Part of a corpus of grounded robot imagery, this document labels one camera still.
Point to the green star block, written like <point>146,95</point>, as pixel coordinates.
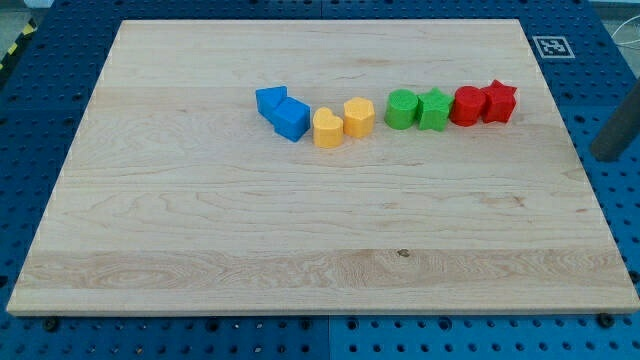
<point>434,108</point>

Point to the red star block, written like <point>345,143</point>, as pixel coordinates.
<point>500,102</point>

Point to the yellow heart block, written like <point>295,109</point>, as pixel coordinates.
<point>327,128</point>

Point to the blue cube block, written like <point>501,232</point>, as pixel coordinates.
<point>291,119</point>

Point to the yellow hexagon block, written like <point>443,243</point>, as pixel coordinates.
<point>359,117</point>

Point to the blue triangle block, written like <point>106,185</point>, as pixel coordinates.
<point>268,99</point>

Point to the green cylinder block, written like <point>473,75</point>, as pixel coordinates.
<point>401,109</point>

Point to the large wooden board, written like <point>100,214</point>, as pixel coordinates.
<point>178,199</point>

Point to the red cylinder block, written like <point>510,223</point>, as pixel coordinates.
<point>467,107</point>

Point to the white fiducial marker tag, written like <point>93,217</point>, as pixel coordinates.
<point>553,47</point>

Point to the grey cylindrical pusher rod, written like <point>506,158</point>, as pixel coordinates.
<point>619,131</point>

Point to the black bolt front left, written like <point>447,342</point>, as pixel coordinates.
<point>50,324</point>

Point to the black bolt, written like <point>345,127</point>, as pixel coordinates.
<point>605,320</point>
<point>50,324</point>

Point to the black bolt front right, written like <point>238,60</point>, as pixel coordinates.
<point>605,320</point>

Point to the yellow black hazard tape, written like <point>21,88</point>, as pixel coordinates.
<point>19,45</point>

